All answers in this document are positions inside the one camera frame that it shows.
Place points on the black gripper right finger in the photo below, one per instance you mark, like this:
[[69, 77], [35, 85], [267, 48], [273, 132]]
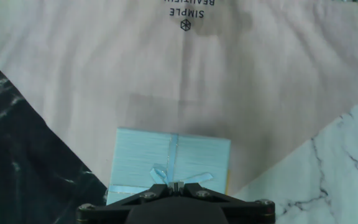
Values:
[[244, 210]]

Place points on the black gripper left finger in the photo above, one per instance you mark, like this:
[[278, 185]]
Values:
[[110, 210]]

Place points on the light blue ribboned casing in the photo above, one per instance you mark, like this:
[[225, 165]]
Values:
[[135, 155]]

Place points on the marble pink black tablecloth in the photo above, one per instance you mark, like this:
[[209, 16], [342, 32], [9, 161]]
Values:
[[228, 77]]

